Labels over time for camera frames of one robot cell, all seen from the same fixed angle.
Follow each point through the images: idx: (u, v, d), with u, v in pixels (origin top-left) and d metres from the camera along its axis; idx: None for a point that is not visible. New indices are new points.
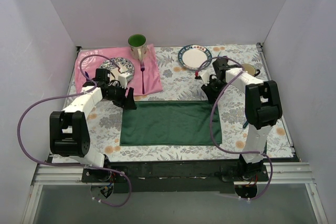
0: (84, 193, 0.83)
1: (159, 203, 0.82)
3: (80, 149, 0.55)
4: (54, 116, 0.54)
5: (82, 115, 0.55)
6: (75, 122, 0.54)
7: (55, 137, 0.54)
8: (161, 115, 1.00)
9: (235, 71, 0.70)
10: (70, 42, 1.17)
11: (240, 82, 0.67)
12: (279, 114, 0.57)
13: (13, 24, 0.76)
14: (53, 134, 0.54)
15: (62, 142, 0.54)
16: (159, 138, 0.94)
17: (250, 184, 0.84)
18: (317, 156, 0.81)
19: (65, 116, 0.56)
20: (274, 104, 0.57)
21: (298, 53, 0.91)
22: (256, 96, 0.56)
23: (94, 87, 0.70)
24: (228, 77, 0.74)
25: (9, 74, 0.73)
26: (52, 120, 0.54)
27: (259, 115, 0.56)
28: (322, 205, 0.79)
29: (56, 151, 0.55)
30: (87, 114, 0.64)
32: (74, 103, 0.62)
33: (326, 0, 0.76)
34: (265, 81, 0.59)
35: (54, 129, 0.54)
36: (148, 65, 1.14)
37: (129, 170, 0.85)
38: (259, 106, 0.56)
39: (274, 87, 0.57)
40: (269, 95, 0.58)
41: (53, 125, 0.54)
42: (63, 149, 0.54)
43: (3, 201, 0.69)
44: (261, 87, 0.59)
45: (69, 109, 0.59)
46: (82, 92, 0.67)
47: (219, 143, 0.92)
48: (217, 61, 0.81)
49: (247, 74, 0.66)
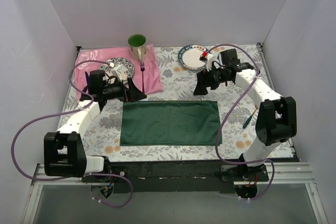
0: (84, 193, 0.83)
1: (158, 203, 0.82)
3: (75, 172, 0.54)
4: (48, 138, 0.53)
5: (76, 138, 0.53)
6: (70, 145, 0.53)
7: (51, 159, 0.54)
8: (161, 115, 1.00)
9: (248, 77, 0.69)
10: (70, 42, 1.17)
11: (253, 93, 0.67)
12: (292, 133, 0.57)
13: (13, 23, 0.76)
14: (49, 157, 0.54)
15: (56, 166, 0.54)
16: (159, 138, 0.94)
17: (250, 184, 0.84)
18: (317, 156, 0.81)
19: (61, 136, 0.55)
20: (289, 123, 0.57)
21: (298, 54, 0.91)
22: (271, 115, 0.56)
23: (92, 102, 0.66)
24: (239, 80, 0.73)
25: (9, 74, 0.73)
26: (46, 142, 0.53)
27: (272, 134, 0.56)
28: (322, 205, 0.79)
29: (51, 173, 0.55)
30: (83, 133, 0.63)
32: (69, 121, 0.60)
33: (326, 0, 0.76)
34: (282, 97, 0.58)
35: (49, 152, 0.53)
36: (148, 65, 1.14)
37: (129, 169, 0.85)
38: (273, 124, 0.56)
39: (292, 105, 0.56)
40: (284, 112, 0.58)
41: (48, 148, 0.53)
42: (59, 171, 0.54)
43: (3, 201, 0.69)
44: (277, 103, 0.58)
45: (64, 129, 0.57)
46: (77, 108, 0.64)
47: (219, 143, 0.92)
48: (226, 53, 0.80)
49: (261, 84, 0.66)
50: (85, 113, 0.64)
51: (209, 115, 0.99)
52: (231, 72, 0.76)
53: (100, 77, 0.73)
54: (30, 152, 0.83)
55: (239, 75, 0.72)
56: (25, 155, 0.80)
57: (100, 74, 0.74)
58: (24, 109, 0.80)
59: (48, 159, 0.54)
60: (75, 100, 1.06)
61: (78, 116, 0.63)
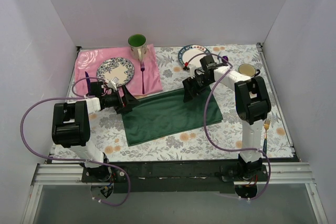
0: (84, 193, 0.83)
1: (159, 203, 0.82)
3: (82, 134, 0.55)
4: (58, 105, 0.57)
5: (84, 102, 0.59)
6: (78, 108, 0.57)
7: (60, 124, 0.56)
8: (164, 108, 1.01)
9: (223, 71, 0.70)
10: (70, 42, 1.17)
11: (229, 80, 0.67)
12: (268, 108, 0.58)
13: (13, 24, 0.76)
14: (57, 122, 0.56)
15: (65, 128, 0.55)
16: (165, 129, 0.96)
17: (250, 184, 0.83)
18: (317, 157, 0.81)
19: (69, 106, 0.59)
20: (263, 98, 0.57)
21: (298, 54, 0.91)
22: (245, 93, 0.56)
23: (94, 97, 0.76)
24: (217, 75, 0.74)
25: (9, 74, 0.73)
26: (56, 109, 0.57)
27: (250, 110, 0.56)
28: (322, 205, 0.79)
29: (59, 140, 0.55)
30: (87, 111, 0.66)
32: None
33: (326, 0, 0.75)
34: (252, 77, 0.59)
35: (58, 116, 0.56)
36: (148, 65, 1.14)
37: (128, 169, 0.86)
38: (248, 102, 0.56)
39: (262, 80, 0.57)
40: (257, 89, 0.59)
41: (58, 113, 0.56)
42: (66, 136, 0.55)
43: (3, 201, 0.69)
44: (249, 84, 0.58)
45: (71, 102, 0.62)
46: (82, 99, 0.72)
47: (221, 118, 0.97)
48: (204, 58, 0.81)
49: (234, 72, 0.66)
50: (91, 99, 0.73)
51: (205, 99, 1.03)
52: (211, 72, 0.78)
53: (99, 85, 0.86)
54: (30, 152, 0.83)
55: (216, 72, 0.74)
56: (25, 154, 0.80)
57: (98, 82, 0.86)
58: (24, 109, 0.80)
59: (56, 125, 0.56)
60: None
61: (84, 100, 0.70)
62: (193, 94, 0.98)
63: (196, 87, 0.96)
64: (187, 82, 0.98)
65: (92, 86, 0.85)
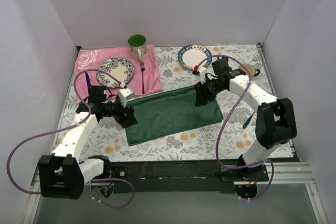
0: (84, 193, 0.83)
1: (159, 203, 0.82)
3: (73, 193, 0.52)
4: (42, 161, 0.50)
5: (73, 160, 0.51)
6: (66, 170, 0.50)
7: (48, 183, 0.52)
8: (164, 108, 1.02)
9: (242, 83, 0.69)
10: (70, 42, 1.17)
11: (249, 97, 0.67)
12: (292, 135, 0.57)
13: (13, 23, 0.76)
14: (44, 180, 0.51)
15: (54, 189, 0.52)
16: (165, 129, 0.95)
17: (250, 184, 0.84)
18: (317, 157, 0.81)
19: (56, 158, 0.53)
20: (288, 124, 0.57)
21: (298, 54, 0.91)
22: (270, 118, 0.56)
23: (88, 115, 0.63)
24: (233, 86, 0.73)
25: (9, 74, 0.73)
26: (42, 168, 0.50)
27: (273, 137, 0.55)
28: (322, 205, 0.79)
29: (49, 195, 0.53)
30: (81, 149, 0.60)
32: (64, 141, 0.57)
33: (326, 0, 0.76)
34: (279, 99, 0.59)
35: (44, 176, 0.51)
36: (148, 65, 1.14)
37: (129, 169, 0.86)
38: (273, 127, 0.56)
39: (288, 105, 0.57)
40: (282, 113, 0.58)
41: (43, 172, 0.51)
42: (56, 194, 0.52)
43: (3, 201, 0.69)
44: (274, 105, 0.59)
45: (59, 151, 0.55)
46: (74, 125, 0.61)
47: (221, 118, 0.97)
48: (217, 61, 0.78)
49: (255, 87, 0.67)
50: (82, 128, 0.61)
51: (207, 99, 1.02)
52: (225, 79, 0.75)
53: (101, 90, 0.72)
54: (30, 152, 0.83)
55: (233, 81, 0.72)
56: (26, 154, 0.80)
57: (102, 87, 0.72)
58: (24, 109, 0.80)
59: (44, 182, 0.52)
60: (75, 100, 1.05)
61: (74, 132, 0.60)
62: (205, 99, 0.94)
63: (206, 92, 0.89)
64: (198, 86, 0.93)
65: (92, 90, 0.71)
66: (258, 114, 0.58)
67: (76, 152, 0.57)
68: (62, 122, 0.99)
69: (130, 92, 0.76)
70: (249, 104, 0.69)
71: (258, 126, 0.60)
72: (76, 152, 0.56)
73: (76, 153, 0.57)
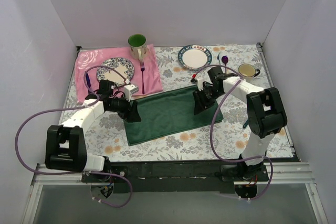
0: (84, 193, 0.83)
1: (159, 203, 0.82)
3: (75, 164, 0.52)
4: (51, 130, 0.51)
5: (80, 130, 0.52)
6: (72, 139, 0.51)
7: (53, 152, 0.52)
8: (164, 108, 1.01)
9: (233, 81, 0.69)
10: (70, 42, 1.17)
11: (239, 91, 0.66)
12: (284, 122, 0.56)
13: (13, 23, 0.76)
14: (49, 149, 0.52)
15: (59, 158, 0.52)
16: (165, 129, 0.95)
17: (250, 184, 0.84)
18: (317, 157, 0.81)
19: (64, 129, 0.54)
20: (277, 111, 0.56)
21: (298, 54, 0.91)
22: (258, 106, 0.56)
23: (97, 101, 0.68)
24: (226, 86, 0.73)
25: (9, 74, 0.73)
26: (50, 136, 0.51)
27: (263, 125, 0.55)
28: (322, 204, 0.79)
29: (52, 166, 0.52)
30: (86, 129, 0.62)
32: (73, 116, 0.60)
33: (326, 0, 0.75)
34: (266, 88, 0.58)
35: (50, 145, 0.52)
36: (148, 65, 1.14)
37: (129, 170, 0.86)
38: (262, 115, 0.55)
39: (276, 93, 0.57)
40: (272, 102, 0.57)
41: (51, 140, 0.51)
42: (60, 165, 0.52)
43: (3, 201, 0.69)
44: (263, 95, 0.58)
45: (67, 123, 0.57)
46: (83, 105, 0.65)
47: (221, 118, 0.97)
48: (212, 68, 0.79)
49: (245, 83, 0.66)
50: (90, 109, 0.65)
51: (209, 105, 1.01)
52: (220, 82, 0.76)
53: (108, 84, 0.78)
54: (31, 152, 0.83)
55: (225, 82, 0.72)
56: (26, 153, 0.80)
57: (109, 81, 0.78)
58: (24, 109, 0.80)
59: (49, 151, 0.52)
60: (75, 100, 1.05)
61: (83, 111, 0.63)
62: (202, 105, 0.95)
63: (203, 98, 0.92)
64: (196, 93, 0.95)
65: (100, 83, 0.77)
66: (247, 104, 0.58)
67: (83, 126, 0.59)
68: (62, 121, 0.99)
69: (135, 87, 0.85)
70: (241, 99, 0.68)
71: (248, 116, 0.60)
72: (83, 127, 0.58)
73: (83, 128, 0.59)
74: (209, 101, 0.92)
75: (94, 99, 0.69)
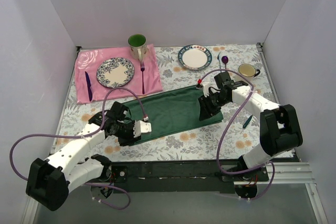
0: (84, 193, 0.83)
1: (159, 203, 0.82)
3: (50, 204, 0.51)
4: (35, 164, 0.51)
5: (61, 175, 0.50)
6: (50, 181, 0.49)
7: (32, 185, 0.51)
8: (164, 108, 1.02)
9: (243, 92, 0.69)
10: (70, 42, 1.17)
11: (251, 105, 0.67)
12: (298, 142, 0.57)
13: (13, 23, 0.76)
14: (31, 181, 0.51)
15: (36, 193, 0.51)
16: (165, 129, 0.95)
17: (250, 184, 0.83)
18: (317, 157, 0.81)
19: (48, 164, 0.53)
20: (293, 131, 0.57)
21: (298, 54, 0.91)
22: (273, 126, 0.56)
23: (97, 131, 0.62)
24: (236, 96, 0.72)
25: (9, 74, 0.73)
26: (32, 169, 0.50)
27: (277, 146, 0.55)
28: (322, 205, 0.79)
29: (31, 195, 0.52)
30: (75, 163, 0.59)
32: (62, 150, 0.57)
33: (326, 0, 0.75)
34: (282, 106, 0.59)
35: (32, 177, 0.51)
36: (148, 65, 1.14)
37: (129, 169, 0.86)
38: (277, 135, 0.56)
39: (292, 112, 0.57)
40: (286, 120, 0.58)
41: (32, 173, 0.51)
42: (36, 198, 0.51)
43: (3, 201, 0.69)
44: (277, 112, 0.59)
45: (53, 160, 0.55)
46: (80, 135, 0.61)
47: (221, 118, 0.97)
48: (220, 74, 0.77)
49: (257, 96, 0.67)
50: (85, 142, 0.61)
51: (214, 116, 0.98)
52: (228, 90, 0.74)
53: (121, 110, 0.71)
54: (30, 152, 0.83)
55: (234, 92, 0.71)
56: (26, 155, 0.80)
57: (123, 107, 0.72)
58: (24, 109, 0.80)
59: (29, 182, 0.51)
60: (75, 100, 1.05)
61: (76, 144, 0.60)
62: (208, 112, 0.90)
63: (209, 106, 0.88)
64: (202, 99, 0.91)
65: (115, 105, 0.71)
66: (261, 121, 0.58)
67: (68, 166, 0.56)
68: (63, 119, 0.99)
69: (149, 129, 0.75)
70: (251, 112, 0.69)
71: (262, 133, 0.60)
72: (67, 167, 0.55)
73: (69, 166, 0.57)
74: (214, 108, 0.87)
75: (97, 127, 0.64)
